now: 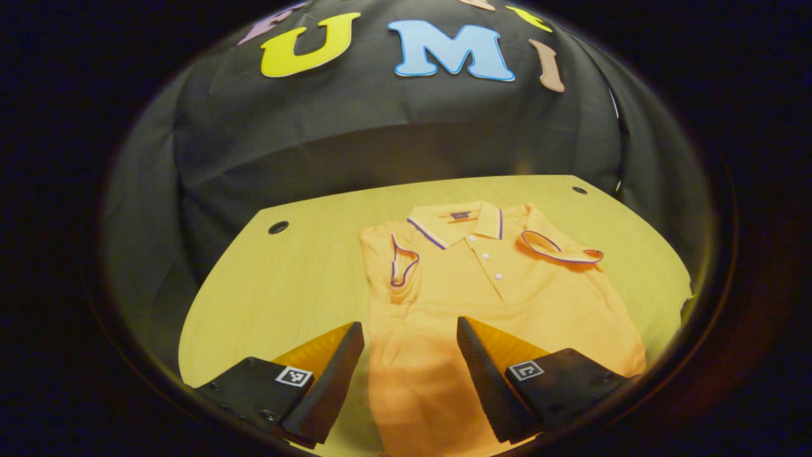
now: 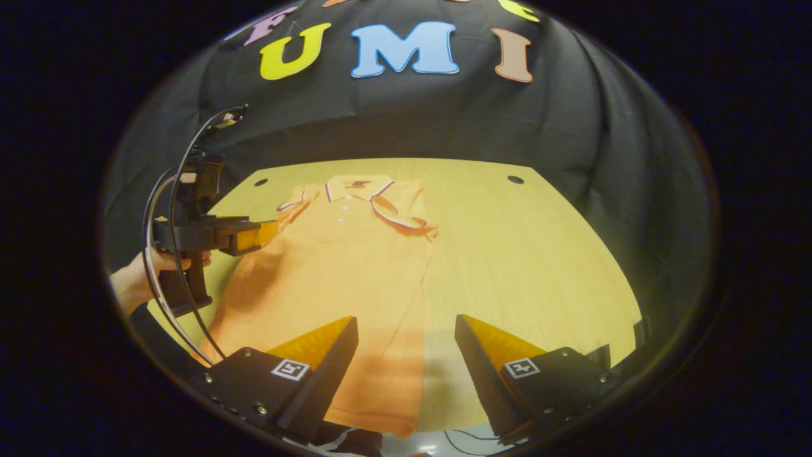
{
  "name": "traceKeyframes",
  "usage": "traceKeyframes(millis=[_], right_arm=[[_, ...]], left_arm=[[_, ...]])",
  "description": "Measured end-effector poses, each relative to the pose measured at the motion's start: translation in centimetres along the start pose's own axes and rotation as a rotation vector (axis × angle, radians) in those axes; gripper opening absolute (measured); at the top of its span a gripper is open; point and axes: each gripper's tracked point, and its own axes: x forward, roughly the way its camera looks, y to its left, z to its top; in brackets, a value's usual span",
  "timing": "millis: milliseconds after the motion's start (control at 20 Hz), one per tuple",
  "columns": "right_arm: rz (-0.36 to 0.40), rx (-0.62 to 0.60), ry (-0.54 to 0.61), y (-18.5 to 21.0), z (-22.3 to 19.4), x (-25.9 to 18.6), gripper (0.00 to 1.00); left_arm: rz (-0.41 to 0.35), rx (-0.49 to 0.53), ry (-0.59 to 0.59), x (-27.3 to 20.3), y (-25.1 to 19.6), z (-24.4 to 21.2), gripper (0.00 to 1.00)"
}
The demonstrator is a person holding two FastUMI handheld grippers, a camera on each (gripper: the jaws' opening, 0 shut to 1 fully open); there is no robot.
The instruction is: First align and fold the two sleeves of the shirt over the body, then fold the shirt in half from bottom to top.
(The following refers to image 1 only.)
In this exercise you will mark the black backdrop cloth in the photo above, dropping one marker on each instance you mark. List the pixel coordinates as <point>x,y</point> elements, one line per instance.
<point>380,139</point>

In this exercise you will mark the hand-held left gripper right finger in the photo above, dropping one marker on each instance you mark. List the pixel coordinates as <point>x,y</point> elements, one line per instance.
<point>488,381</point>

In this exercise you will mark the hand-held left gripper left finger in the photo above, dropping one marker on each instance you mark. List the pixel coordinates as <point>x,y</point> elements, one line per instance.
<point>330,387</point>

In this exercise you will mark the orange T-shirt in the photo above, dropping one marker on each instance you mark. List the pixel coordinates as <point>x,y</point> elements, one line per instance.
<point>476,298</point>

